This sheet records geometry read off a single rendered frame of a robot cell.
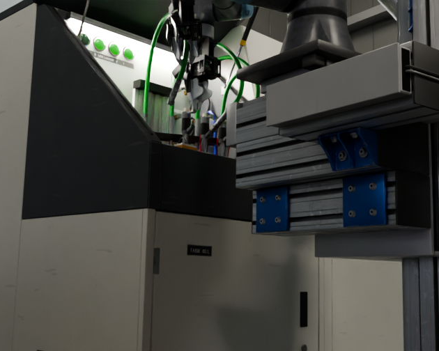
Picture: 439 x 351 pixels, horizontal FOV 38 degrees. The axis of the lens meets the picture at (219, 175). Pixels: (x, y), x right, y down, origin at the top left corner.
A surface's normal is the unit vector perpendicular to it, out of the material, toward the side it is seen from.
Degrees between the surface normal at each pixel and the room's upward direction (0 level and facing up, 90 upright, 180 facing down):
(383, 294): 90
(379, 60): 90
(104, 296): 90
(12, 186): 90
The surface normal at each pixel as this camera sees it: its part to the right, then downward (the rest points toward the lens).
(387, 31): -0.80, -0.11
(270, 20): 0.61, -0.11
